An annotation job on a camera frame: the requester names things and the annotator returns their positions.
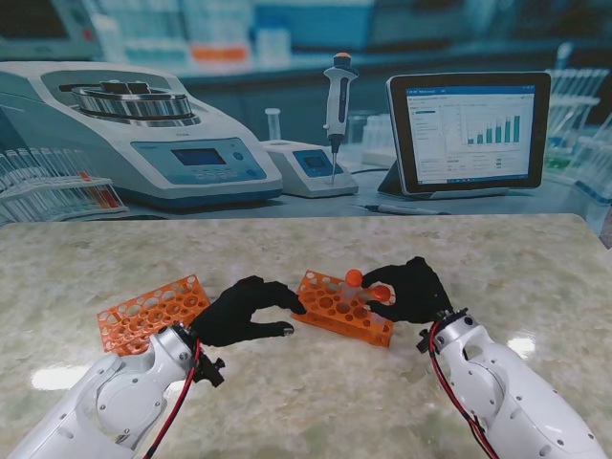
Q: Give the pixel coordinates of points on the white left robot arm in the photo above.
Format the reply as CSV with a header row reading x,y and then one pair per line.
x,y
105,401

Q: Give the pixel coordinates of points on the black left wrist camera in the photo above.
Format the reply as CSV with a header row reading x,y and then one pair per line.
x,y
210,370

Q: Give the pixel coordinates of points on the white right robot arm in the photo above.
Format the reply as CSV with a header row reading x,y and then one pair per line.
x,y
511,392

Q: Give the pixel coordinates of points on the printed laboratory backdrop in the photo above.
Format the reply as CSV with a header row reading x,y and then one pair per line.
x,y
306,95

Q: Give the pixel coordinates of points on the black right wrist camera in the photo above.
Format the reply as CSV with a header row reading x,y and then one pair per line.
x,y
423,340

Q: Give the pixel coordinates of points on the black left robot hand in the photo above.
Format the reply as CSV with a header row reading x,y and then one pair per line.
x,y
234,315

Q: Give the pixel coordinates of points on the orange test tube rack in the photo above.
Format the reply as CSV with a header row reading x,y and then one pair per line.
x,y
344,311
148,315

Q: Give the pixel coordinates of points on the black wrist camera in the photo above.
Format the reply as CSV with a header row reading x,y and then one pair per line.
x,y
423,340
210,370

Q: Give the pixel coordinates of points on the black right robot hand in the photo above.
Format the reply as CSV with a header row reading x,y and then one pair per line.
x,y
411,296

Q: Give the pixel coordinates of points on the orange tube cap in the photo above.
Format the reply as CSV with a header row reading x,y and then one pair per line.
x,y
354,276
381,293

